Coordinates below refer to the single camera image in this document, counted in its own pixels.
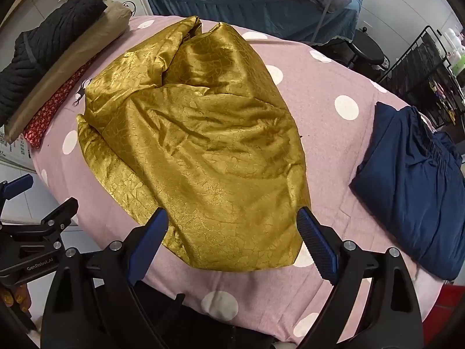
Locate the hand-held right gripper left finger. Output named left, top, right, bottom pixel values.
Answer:
left=42, top=207, right=170, bottom=349

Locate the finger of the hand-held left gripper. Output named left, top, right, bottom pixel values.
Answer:
left=36, top=197, right=80, bottom=251
left=0, top=174, right=34, bottom=200

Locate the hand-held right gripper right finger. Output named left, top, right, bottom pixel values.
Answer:
left=296, top=206, right=425, bottom=349

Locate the gold satin jacket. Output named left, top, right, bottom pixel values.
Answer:
left=76, top=16, right=311, bottom=273

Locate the tan and black clothes pile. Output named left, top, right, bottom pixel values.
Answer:
left=3, top=0, right=133, bottom=144

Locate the white printed cardboard box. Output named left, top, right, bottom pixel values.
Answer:
left=0, top=125, right=34, bottom=170

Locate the red floral cloth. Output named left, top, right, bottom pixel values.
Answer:
left=24, top=60, right=93, bottom=149

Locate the pink polka dot bedsheet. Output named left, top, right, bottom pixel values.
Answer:
left=31, top=15, right=451, bottom=342

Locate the navy blue folded garment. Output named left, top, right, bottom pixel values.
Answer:
left=349, top=101, right=465, bottom=282

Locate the red box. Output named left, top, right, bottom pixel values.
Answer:
left=432, top=280, right=455, bottom=318

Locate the black knitted garment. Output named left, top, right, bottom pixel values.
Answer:
left=0, top=0, right=110, bottom=126

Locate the black round stool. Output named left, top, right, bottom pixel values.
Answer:
left=349, top=27, right=386, bottom=70

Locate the white plastic bottle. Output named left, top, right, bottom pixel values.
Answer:
left=442, top=28, right=460, bottom=59

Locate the thin metal pole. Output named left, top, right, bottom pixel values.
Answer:
left=317, top=0, right=343, bottom=46

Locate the black wire rack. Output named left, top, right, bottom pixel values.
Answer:
left=378, top=25, right=465, bottom=131

